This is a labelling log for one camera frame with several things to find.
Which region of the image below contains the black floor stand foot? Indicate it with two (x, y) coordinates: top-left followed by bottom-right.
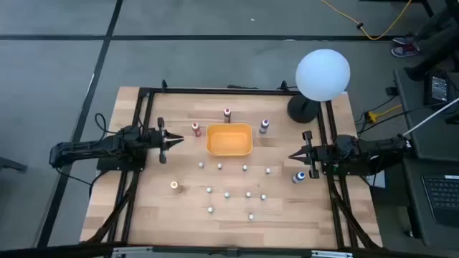
(0, 156), (29, 173)

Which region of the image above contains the black aluminium table frame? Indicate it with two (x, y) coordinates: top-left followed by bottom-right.
(79, 79), (384, 252)

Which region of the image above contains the dark grey side desk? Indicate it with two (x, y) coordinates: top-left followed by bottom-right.
(393, 67), (459, 249)

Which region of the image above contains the black laptop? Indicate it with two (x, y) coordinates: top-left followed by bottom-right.
(421, 173), (459, 227)

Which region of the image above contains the yellow extension cable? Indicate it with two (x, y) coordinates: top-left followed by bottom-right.
(321, 0), (413, 41)

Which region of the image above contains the silver aluminium bracket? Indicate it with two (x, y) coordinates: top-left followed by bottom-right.
(311, 249), (355, 258)
(112, 246), (156, 257)

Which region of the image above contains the white rod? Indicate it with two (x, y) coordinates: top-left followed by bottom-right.
(402, 96), (459, 138)

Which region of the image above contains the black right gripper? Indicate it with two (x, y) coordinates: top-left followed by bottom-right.
(288, 130), (336, 180)

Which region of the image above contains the person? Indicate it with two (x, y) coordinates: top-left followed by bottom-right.
(390, 0), (459, 58)

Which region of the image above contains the black floor cable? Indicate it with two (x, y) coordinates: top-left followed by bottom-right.
(53, 166), (108, 189)

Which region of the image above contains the yellow plastic basket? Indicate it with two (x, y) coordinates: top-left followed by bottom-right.
(205, 123), (254, 158)

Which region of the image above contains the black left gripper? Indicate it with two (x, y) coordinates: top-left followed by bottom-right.
(146, 117), (185, 165)

